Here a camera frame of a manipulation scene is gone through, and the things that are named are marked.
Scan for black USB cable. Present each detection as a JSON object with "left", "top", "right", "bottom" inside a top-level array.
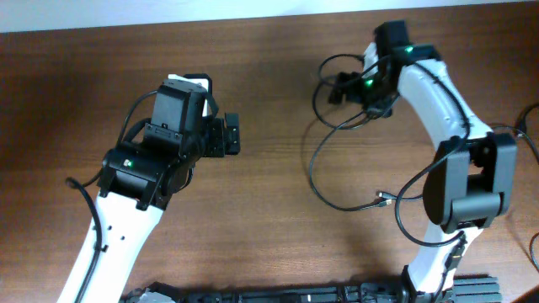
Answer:
[{"left": 307, "top": 53, "right": 393, "bottom": 212}]

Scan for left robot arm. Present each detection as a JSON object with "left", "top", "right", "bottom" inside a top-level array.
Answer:
[{"left": 59, "top": 73, "right": 241, "bottom": 302}]

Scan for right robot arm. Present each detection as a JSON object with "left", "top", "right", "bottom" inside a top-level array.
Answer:
[{"left": 329, "top": 20, "right": 517, "bottom": 302}]

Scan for left camera cable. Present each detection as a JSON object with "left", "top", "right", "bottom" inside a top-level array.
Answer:
[{"left": 65, "top": 90, "right": 159, "bottom": 303}]

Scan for thin black background cable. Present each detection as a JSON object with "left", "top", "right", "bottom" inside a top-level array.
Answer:
[{"left": 528, "top": 231, "right": 539, "bottom": 273}]

